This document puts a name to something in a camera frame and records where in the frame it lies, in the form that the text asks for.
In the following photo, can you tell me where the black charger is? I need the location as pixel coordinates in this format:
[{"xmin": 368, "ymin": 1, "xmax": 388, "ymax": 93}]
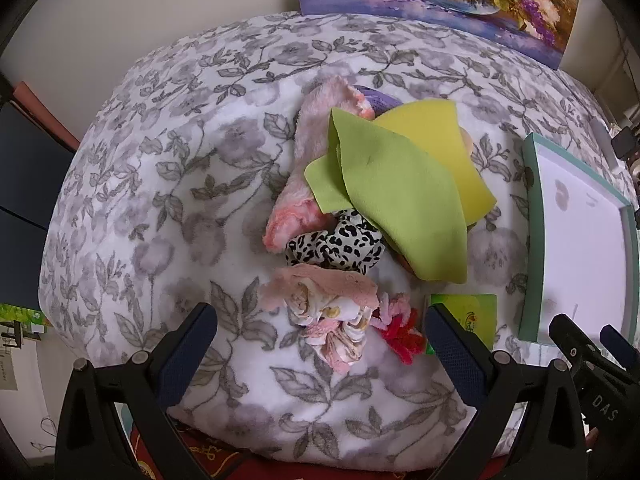
[{"xmin": 611, "ymin": 127, "xmax": 638, "ymax": 158}]

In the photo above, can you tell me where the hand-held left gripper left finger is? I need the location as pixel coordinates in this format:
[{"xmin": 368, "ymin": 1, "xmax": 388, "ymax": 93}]
[{"xmin": 54, "ymin": 302, "xmax": 219, "ymax": 480}]

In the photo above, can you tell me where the pink floral cloth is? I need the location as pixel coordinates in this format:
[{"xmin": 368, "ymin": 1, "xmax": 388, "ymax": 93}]
[{"xmin": 262, "ymin": 264, "xmax": 380, "ymax": 375}]

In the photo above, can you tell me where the green cloth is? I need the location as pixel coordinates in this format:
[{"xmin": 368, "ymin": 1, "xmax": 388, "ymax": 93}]
[{"xmin": 304, "ymin": 107, "xmax": 470, "ymax": 283}]

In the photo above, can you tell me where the leopard print scrunchie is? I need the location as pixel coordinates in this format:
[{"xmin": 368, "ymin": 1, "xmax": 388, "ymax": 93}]
[{"xmin": 285, "ymin": 210, "xmax": 387, "ymax": 275}]

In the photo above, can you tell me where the yellow sponge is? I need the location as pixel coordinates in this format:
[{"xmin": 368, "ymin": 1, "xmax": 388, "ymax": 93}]
[{"xmin": 372, "ymin": 100, "xmax": 498, "ymax": 226}]

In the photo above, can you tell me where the purple packet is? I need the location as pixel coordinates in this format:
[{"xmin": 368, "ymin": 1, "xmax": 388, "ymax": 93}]
[{"xmin": 352, "ymin": 85, "xmax": 401, "ymax": 113}]

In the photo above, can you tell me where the pink fluffy cloth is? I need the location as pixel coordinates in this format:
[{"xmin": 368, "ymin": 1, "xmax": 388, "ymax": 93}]
[{"xmin": 263, "ymin": 75, "xmax": 376, "ymax": 253}]

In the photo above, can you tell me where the white power strip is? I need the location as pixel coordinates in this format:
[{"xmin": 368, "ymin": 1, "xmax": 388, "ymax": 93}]
[{"xmin": 590, "ymin": 119, "xmax": 618, "ymax": 166}]

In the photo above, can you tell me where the red pink yarn ornament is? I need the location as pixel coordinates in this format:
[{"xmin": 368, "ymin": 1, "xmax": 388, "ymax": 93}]
[{"xmin": 372, "ymin": 294, "xmax": 428, "ymax": 365}]

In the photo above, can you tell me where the grey floral blanket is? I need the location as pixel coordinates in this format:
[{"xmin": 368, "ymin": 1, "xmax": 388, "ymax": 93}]
[{"xmin": 39, "ymin": 12, "xmax": 640, "ymax": 471}]

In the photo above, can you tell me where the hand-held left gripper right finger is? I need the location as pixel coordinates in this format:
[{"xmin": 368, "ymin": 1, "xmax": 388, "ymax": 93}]
[{"xmin": 422, "ymin": 304, "xmax": 589, "ymax": 480}]

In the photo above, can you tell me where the dark blue cabinet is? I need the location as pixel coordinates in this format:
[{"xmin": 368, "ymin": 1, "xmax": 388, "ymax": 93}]
[{"xmin": 0, "ymin": 102, "xmax": 76, "ymax": 311}]

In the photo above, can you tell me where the green packet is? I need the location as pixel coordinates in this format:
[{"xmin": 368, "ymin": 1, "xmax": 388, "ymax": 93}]
[{"xmin": 429, "ymin": 293, "xmax": 498, "ymax": 351}]

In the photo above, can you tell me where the green box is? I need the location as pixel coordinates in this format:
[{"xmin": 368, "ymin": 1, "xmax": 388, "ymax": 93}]
[{"xmin": 0, "ymin": 304, "xmax": 48, "ymax": 341}]

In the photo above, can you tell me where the white tray with teal rim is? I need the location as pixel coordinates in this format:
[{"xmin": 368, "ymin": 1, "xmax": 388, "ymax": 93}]
[{"xmin": 517, "ymin": 132, "xmax": 640, "ymax": 356}]

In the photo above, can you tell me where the brown board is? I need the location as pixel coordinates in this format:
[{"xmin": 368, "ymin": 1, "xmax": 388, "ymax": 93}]
[{"xmin": 12, "ymin": 82, "xmax": 81, "ymax": 151}]

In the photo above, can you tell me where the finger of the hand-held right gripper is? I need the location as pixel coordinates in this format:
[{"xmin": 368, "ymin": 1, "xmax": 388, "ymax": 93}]
[
  {"xmin": 600, "ymin": 325, "xmax": 640, "ymax": 376},
  {"xmin": 548, "ymin": 313, "xmax": 607, "ymax": 377}
]

